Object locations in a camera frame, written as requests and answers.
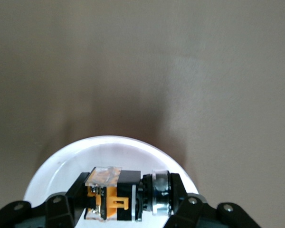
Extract orange push-button switch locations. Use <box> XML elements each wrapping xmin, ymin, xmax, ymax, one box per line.
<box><xmin>84</xmin><ymin>166</ymin><xmax>173</xmax><ymax>223</ymax></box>

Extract pale pink round plate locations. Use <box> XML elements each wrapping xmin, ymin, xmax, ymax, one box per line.
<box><xmin>23</xmin><ymin>135</ymin><xmax>199</xmax><ymax>228</ymax></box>

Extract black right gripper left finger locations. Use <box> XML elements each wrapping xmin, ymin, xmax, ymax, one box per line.
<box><xmin>0</xmin><ymin>172</ymin><xmax>91</xmax><ymax>228</ymax></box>

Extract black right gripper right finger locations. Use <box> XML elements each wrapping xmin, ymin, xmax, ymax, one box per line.
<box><xmin>165</xmin><ymin>173</ymin><xmax>262</xmax><ymax>228</ymax></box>

